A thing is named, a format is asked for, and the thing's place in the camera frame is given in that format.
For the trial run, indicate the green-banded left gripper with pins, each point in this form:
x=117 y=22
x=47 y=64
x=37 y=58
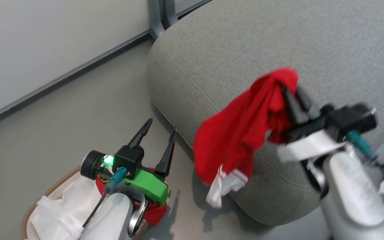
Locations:
x=150 y=186

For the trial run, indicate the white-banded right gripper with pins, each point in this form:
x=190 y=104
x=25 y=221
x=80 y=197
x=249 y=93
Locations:
x=312 y=143

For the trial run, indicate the red garment with white trim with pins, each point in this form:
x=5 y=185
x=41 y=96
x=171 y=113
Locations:
x=235 y=133

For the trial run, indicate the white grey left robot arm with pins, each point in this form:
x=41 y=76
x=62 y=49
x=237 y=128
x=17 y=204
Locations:
x=112 y=216

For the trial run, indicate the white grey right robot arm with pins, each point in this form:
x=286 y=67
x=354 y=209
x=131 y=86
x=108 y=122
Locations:
x=355 y=196

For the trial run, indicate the woven laundry basket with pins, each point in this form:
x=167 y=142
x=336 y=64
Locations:
x=50 y=191

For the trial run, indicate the red cloth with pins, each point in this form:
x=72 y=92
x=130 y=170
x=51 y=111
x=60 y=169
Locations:
x=155 y=213

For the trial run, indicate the grey fabric sofa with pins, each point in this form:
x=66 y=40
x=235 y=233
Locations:
x=245 y=50

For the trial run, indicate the white cloth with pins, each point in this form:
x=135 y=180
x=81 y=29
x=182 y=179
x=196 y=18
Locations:
x=62 y=210

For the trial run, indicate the grey baseboard strip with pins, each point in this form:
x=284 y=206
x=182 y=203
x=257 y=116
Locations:
x=62 y=78

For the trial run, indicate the grey metal frame post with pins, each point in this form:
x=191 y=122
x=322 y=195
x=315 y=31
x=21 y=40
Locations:
x=157 y=16

